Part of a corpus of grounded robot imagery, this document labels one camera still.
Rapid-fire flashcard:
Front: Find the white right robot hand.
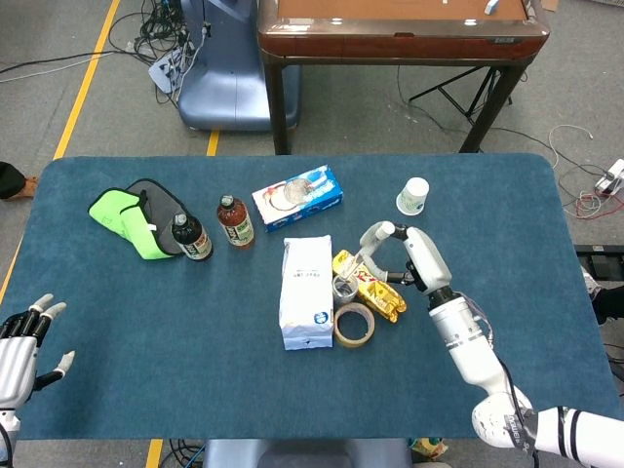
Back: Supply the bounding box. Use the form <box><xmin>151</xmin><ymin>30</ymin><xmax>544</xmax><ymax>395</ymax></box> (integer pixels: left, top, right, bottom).
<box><xmin>359</xmin><ymin>220</ymin><xmax>453</xmax><ymax>295</ymax></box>

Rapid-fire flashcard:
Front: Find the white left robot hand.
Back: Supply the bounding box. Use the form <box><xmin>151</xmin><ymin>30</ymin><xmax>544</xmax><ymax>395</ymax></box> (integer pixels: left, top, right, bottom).
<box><xmin>0</xmin><ymin>292</ymin><xmax>77</xmax><ymax>410</ymax></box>

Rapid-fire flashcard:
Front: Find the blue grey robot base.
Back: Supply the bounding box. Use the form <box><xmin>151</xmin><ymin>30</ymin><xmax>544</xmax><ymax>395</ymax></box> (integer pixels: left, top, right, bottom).
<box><xmin>175</xmin><ymin>0</ymin><xmax>301</xmax><ymax>132</ymax></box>

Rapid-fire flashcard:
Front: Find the grey own robot base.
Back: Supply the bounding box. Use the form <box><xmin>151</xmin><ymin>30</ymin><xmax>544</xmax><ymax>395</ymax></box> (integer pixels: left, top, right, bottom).
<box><xmin>202</xmin><ymin>438</ymin><xmax>413</xmax><ymax>468</ymax></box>

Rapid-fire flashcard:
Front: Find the yellow gold snack package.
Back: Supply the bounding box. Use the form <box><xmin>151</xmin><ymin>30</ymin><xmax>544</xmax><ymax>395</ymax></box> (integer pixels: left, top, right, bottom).
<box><xmin>331</xmin><ymin>249</ymin><xmax>408</xmax><ymax>324</ymax></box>

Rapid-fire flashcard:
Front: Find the white paper cup leaf print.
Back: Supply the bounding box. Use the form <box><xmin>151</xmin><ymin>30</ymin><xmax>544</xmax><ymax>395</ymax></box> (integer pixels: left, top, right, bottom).
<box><xmin>395</xmin><ymin>176</ymin><xmax>430</xmax><ymax>216</ymax></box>

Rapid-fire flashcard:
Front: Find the yellow packing tape roll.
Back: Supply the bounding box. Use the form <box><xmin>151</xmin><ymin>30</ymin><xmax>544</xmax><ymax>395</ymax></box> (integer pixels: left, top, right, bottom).
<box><xmin>333</xmin><ymin>301</ymin><xmax>377</xmax><ymax>350</ymax></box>

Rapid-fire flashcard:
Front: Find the white paper bag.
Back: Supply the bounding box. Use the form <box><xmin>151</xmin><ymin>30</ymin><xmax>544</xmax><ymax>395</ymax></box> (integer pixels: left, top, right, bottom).
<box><xmin>278</xmin><ymin>234</ymin><xmax>335</xmax><ymax>351</ymax></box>

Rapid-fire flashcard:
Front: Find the blue cookie box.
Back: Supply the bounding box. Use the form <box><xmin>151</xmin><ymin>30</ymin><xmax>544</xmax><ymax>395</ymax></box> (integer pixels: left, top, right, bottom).
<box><xmin>251</xmin><ymin>164</ymin><xmax>344</xmax><ymax>234</ymax></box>

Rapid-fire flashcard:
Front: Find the black tripod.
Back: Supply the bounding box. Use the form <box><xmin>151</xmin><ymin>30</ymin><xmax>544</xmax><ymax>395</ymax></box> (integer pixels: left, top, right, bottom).
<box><xmin>408</xmin><ymin>65</ymin><xmax>514</xmax><ymax>121</ymax></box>

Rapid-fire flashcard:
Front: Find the green and grey cloth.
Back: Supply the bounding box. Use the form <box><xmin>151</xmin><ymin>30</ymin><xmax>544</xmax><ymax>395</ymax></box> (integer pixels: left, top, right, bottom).
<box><xmin>87</xmin><ymin>177</ymin><xmax>189</xmax><ymax>262</ymax></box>

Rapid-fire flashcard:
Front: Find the amber tea bottle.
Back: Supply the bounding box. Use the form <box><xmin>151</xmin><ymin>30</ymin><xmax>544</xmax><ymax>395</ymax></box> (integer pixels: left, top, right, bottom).
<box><xmin>215</xmin><ymin>195</ymin><xmax>256</xmax><ymax>251</ymax></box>

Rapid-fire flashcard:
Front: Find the dark tea bottle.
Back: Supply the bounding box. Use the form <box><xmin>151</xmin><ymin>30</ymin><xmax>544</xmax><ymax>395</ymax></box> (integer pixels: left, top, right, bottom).
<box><xmin>171</xmin><ymin>213</ymin><xmax>215</xmax><ymax>262</ymax></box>

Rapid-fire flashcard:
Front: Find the brown mahjong table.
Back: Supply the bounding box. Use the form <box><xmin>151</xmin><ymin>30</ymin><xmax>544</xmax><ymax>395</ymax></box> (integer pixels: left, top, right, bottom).
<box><xmin>256</xmin><ymin>0</ymin><xmax>551</xmax><ymax>156</ymax></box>

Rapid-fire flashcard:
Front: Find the white power strip with plugs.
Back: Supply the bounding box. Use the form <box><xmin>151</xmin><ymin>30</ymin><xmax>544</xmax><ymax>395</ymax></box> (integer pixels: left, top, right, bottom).
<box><xmin>148</xmin><ymin>48</ymin><xmax>190</xmax><ymax>94</ymax></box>

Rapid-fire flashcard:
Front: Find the white loose cable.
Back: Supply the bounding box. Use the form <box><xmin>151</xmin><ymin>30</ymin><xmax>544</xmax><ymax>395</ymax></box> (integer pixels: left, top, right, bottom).
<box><xmin>548</xmin><ymin>124</ymin><xmax>610</xmax><ymax>165</ymax></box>

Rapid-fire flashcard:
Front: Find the white power strip red switch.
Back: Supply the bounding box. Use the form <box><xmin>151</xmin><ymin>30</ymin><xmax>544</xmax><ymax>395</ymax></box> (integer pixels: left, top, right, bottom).
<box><xmin>593</xmin><ymin>158</ymin><xmax>624</xmax><ymax>196</ymax></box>

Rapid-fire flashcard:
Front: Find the black cable bundle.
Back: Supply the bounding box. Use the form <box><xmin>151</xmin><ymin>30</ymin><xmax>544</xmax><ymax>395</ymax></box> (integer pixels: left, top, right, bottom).
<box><xmin>106</xmin><ymin>0</ymin><xmax>209</xmax><ymax>67</ymax></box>

